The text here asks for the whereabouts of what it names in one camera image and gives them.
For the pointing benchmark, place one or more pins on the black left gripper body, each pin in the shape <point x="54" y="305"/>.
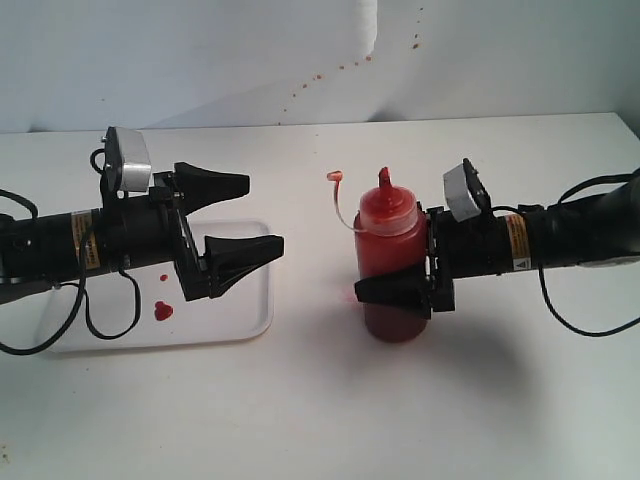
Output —
<point x="140" y="231"/>

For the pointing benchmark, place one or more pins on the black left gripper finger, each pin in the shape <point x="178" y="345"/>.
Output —
<point x="229" y="260"/>
<point x="201" y="188"/>

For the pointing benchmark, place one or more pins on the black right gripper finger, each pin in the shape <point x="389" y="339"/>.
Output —
<point x="406" y="290"/>

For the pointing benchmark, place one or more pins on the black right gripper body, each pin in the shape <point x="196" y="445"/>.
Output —
<point x="476" y="247"/>

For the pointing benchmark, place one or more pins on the red sauce squeeze bottle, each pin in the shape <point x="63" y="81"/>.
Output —
<point x="389" y="236"/>

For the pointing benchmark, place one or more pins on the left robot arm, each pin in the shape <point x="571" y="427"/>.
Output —
<point x="37" y="254"/>

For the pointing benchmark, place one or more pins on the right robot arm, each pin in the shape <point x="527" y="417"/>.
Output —
<point x="595" y="223"/>

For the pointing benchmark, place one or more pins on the white rectangular plastic tray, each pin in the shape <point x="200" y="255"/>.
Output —
<point x="243" y="313"/>

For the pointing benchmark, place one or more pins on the red sauce blob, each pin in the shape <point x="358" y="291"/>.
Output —
<point x="162" y="311"/>

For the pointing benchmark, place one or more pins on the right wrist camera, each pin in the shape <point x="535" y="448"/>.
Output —
<point x="465" y="195"/>

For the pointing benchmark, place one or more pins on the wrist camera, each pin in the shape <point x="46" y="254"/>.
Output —
<point x="127" y="165"/>
<point x="465" y="195"/>

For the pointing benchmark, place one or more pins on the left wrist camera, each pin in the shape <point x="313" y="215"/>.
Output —
<point x="127" y="165"/>

